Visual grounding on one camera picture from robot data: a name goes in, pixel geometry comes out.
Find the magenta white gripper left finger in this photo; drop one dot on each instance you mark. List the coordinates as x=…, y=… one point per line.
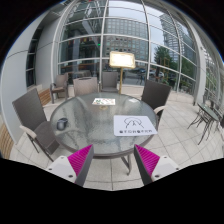
x=75, y=167

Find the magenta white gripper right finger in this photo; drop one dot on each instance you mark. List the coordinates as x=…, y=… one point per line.
x=151, y=166

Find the white printed mouse pad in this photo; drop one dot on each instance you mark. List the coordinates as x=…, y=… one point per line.
x=133, y=126

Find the grey wicker chair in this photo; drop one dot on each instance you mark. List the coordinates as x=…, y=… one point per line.
x=155, y=95
x=85, y=85
x=34, y=123
x=60, y=85
x=109, y=82

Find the round glass patio table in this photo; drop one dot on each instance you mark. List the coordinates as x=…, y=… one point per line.
x=90, y=124

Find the colourful menu card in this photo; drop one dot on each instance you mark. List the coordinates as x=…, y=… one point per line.
x=103, y=101

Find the grey wicker chair right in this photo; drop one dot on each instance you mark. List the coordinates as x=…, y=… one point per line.
x=155, y=95

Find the small metal side table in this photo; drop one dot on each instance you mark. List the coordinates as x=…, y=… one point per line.
x=206, y=115

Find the grey wicker chair far left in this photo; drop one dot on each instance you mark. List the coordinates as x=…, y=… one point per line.
x=60, y=85

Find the grey wicker chair back centre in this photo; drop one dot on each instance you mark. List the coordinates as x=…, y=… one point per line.
x=85, y=85

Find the grey wicker chair far back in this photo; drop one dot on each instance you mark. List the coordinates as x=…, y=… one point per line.
x=109, y=82

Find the illuminated menu stand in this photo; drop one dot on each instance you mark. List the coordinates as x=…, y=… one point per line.
x=122, y=60

